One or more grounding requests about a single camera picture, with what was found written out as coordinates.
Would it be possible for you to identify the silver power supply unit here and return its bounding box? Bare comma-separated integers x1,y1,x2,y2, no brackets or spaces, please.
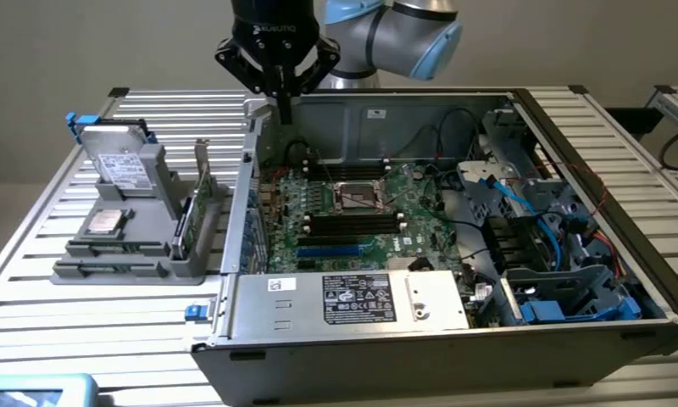
224,270,472,341

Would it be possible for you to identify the green RAM stick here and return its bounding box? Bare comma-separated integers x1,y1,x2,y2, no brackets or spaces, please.
73,241,161,253

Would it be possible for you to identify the teal box corner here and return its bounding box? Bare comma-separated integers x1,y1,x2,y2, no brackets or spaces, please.
0,372,101,407

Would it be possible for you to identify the blue case side latch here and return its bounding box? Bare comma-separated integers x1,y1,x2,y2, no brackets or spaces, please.
183,299,212,324

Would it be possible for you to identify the dark blue data wire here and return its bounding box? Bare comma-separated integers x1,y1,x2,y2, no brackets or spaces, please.
533,210,570,265

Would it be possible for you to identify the metal disk bay cage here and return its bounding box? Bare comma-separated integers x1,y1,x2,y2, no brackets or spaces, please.
456,109,622,272

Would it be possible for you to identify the blue plastic bay latch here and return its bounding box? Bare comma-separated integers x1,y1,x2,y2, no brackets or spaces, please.
518,295,641,326

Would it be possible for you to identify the open black PC case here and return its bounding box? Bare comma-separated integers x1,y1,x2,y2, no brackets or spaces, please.
189,86,678,407

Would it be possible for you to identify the thin red wire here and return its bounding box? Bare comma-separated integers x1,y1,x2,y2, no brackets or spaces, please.
536,159,613,214

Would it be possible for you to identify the metal CPU socket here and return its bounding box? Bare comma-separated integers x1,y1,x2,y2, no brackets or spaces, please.
328,179,392,214

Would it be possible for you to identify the light blue data wire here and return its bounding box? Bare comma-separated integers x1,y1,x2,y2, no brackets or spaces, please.
484,174,533,210

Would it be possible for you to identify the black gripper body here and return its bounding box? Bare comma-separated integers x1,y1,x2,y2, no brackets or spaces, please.
228,0,322,70

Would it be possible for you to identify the silver chipset heatsink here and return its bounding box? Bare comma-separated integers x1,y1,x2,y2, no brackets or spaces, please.
388,257,434,273

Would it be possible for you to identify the green graphics card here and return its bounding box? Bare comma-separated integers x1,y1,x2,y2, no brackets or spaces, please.
171,137,214,260

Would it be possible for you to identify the green motherboard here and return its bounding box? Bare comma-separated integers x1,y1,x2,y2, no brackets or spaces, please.
257,162,466,273

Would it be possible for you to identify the silver CPU chip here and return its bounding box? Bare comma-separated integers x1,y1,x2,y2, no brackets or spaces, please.
85,208,133,235

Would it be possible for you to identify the silver hard disk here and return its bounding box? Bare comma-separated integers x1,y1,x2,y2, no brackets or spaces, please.
77,122,153,192

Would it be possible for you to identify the blue disk bracket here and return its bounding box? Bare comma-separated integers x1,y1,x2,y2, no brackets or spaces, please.
64,111,159,146

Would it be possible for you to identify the black expansion slot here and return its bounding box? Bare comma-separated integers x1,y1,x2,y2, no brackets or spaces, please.
296,237,364,248

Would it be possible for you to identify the black looped wire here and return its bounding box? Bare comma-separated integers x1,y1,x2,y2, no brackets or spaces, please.
436,107,482,161

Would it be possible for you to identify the grey parts rack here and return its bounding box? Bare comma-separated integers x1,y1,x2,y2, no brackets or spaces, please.
48,142,232,287

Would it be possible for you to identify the blue expansion slot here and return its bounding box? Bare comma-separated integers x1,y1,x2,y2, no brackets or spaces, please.
294,246,365,259

